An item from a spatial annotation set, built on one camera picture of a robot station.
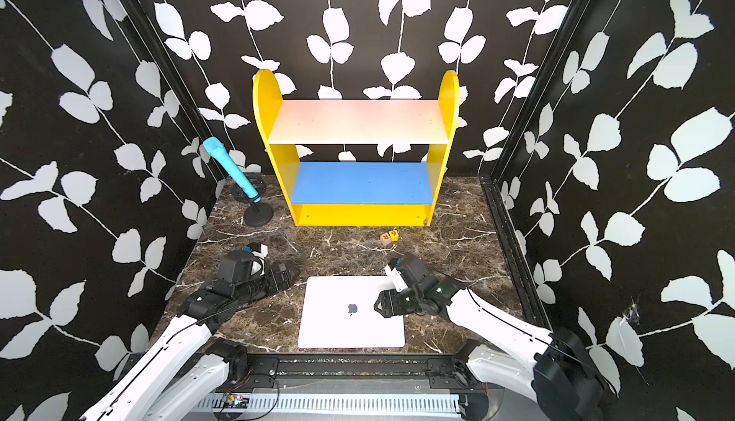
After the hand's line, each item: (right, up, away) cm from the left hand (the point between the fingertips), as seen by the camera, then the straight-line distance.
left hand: (292, 272), depth 79 cm
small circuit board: (-12, -31, -8) cm, 34 cm away
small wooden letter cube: (+27, +7, +19) cm, 34 cm away
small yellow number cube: (+30, +8, +21) cm, 38 cm away
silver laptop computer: (+13, -13, +4) cm, 19 cm away
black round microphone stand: (-21, +15, +27) cm, 37 cm away
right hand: (+25, -8, 0) cm, 27 cm away
